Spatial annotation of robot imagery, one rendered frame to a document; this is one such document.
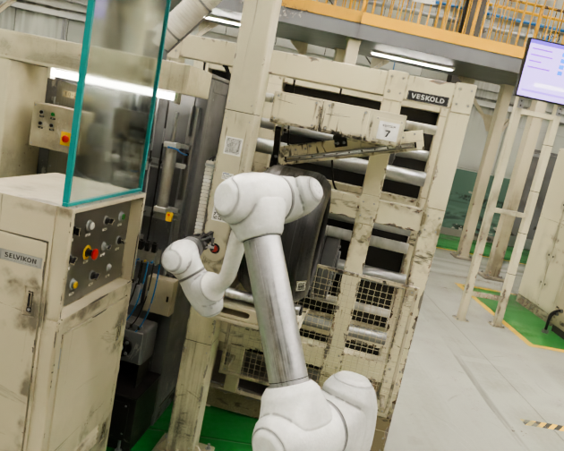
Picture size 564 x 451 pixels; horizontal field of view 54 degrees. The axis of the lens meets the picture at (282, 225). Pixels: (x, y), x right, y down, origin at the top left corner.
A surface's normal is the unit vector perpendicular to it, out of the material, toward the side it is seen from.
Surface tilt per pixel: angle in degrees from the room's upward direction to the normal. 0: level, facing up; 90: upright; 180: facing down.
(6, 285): 90
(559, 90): 90
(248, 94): 90
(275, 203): 65
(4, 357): 90
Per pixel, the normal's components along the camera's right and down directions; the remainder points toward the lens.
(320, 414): 0.71, -0.31
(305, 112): -0.18, 0.14
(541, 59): 0.04, 0.19
